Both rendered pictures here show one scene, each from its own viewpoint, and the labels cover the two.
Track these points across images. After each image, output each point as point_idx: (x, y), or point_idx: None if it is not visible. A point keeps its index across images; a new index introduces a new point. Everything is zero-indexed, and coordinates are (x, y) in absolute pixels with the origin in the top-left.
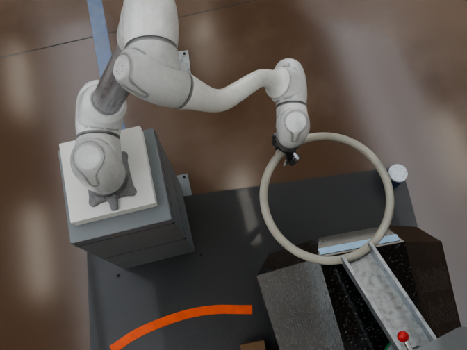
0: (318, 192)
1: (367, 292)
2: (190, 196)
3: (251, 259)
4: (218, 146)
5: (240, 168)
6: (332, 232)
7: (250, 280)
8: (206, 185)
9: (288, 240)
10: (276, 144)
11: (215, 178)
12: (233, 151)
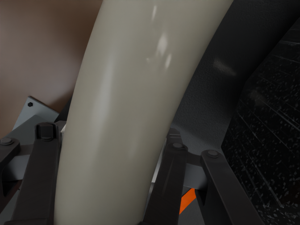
0: None
1: None
2: (58, 117)
3: (185, 121)
4: (21, 31)
5: (72, 33)
6: (252, 6)
7: (202, 141)
8: (61, 89)
9: (206, 66)
10: (23, 171)
11: (61, 72)
12: (43, 20)
